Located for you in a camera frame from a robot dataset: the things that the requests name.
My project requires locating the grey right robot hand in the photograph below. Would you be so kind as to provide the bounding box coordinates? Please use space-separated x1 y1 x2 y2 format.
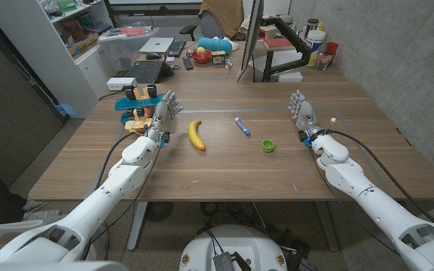
287 89 327 142

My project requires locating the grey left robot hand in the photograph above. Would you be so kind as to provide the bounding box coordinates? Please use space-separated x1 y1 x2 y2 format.
145 89 184 143

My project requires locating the yellow banana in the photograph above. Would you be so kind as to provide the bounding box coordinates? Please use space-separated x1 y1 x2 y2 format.
187 120 206 152

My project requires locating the flat white box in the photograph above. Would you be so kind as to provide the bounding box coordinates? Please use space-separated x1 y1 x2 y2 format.
277 71 304 84

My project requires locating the large black keyboard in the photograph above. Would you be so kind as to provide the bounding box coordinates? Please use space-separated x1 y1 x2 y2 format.
125 60 165 85

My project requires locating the white power strip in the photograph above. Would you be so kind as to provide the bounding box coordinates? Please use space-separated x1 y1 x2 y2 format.
106 77 138 92

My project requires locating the clear glass jar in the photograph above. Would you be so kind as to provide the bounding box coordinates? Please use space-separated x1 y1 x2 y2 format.
316 50 335 71

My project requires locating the blue marker pen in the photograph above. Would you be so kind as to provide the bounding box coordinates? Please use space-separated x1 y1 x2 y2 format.
234 117 252 138

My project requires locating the small black keyboard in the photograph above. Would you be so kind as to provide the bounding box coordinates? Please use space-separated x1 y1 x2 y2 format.
166 39 187 58

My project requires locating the red bowl with fruit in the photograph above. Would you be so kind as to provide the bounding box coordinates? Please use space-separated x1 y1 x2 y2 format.
191 47 213 65

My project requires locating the silver laptop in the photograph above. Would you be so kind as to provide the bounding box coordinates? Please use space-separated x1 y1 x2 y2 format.
139 36 176 54

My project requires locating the clear plastic storage bin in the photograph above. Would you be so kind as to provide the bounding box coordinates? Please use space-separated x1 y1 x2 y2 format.
98 26 160 72

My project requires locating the white plastic tub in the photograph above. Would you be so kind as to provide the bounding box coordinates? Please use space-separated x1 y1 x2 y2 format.
306 29 326 53

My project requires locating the red book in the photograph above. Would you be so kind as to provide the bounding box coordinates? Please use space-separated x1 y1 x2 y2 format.
264 36 295 51

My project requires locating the pink packet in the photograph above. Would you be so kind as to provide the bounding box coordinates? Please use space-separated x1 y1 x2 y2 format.
120 26 146 37

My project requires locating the black-lidded jar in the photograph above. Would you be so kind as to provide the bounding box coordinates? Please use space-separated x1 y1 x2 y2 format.
304 18 319 38

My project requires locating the teal yarn roll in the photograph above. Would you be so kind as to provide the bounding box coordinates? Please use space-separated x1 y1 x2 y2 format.
197 36 234 54

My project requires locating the small brown box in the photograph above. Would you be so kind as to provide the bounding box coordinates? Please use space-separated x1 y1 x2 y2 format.
258 25 278 41

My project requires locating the black floor fan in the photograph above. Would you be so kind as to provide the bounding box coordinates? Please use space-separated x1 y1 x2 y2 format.
144 201 174 223

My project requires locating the grey office chair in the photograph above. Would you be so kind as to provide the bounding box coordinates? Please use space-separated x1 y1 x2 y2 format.
179 10 225 41

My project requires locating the black computer monitor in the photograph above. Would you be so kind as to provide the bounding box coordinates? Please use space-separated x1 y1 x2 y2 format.
239 0 265 72

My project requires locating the cardboard box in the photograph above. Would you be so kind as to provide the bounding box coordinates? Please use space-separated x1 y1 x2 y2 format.
60 32 100 58

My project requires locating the grey table leg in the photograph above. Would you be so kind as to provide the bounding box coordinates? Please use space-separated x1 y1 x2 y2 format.
313 201 341 252
127 202 148 252

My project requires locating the brown jacket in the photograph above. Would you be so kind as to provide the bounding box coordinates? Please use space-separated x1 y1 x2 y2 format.
197 0 245 41

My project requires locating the white shelf cabinet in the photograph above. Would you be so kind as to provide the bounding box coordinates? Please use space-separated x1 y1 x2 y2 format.
0 0 118 120

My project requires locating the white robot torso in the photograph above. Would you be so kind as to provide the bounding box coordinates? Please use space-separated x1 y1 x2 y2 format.
179 224 289 271

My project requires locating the white shoe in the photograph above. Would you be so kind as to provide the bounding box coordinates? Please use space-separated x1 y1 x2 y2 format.
23 209 62 222
23 199 48 212

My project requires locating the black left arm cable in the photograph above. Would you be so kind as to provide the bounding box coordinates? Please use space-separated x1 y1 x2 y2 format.
94 131 141 199

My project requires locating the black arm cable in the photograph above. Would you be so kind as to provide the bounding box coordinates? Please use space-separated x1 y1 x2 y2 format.
325 129 434 226
94 131 141 199

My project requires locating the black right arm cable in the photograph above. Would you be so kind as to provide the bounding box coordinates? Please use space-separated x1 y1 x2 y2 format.
325 129 434 226

